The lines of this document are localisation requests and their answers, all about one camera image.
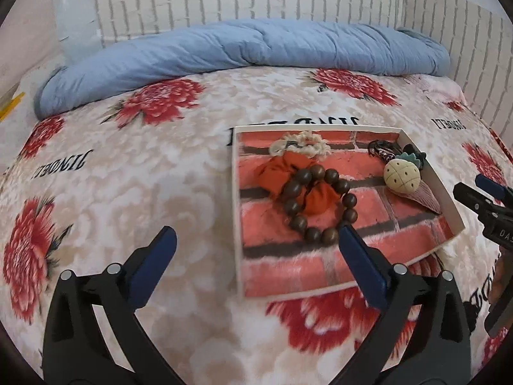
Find yellow tape strip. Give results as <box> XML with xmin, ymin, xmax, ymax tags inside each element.
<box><xmin>0</xmin><ymin>92</ymin><xmax>25</xmax><ymax>123</ymax></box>

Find rolled blue duvet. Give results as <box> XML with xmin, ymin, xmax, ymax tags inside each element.
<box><xmin>34</xmin><ymin>19</ymin><xmax>450</xmax><ymax>119</ymax></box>

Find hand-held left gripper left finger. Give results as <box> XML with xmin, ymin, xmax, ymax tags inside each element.
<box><xmin>42</xmin><ymin>226</ymin><xmax>181</xmax><ymax>385</ymax></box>

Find orange scrunchie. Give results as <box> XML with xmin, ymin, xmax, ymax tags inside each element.
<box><xmin>255</xmin><ymin>151</ymin><xmax>349</xmax><ymax>215</ymax></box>

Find floral printed blanket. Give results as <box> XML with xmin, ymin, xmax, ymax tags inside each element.
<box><xmin>0</xmin><ymin>64</ymin><xmax>513</xmax><ymax>385</ymax></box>

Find cream scrunchie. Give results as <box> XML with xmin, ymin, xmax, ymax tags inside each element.
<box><xmin>269</xmin><ymin>130</ymin><xmax>332</xmax><ymax>158</ymax></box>

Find brown wooden bead bracelet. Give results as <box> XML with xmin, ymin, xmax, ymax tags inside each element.
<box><xmin>282</xmin><ymin>164</ymin><xmax>358</xmax><ymax>244</ymax></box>

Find black cord bracelet purple charm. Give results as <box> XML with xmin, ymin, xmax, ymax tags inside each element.
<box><xmin>367</xmin><ymin>140</ymin><xmax>401</xmax><ymax>161</ymax></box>

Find pink padded board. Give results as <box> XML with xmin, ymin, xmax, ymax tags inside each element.
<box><xmin>0</xmin><ymin>0</ymin><xmax>65</xmax><ymax>101</ymax></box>

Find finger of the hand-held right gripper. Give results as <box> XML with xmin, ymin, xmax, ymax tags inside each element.
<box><xmin>475</xmin><ymin>174</ymin><xmax>513</xmax><ymax>203</ymax></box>
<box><xmin>453</xmin><ymin>182</ymin><xmax>498</xmax><ymax>215</ymax></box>

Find person's right hand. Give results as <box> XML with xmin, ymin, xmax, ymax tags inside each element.
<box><xmin>492</xmin><ymin>253</ymin><xmax>511</xmax><ymax>303</ymax></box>

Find white tray with brick lining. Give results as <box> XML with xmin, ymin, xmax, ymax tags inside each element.
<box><xmin>230</xmin><ymin>125</ymin><xmax>466</xmax><ymax>299</ymax></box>

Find clear plastic sheet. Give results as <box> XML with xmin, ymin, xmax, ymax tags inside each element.
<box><xmin>50</xmin><ymin>0</ymin><xmax>105</xmax><ymax>67</ymax></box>

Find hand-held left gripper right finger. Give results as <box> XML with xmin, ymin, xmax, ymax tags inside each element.
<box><xmin>332</xmin><ymin>225</ymin><xmax>471</xmax><ymax>385</ymax></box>

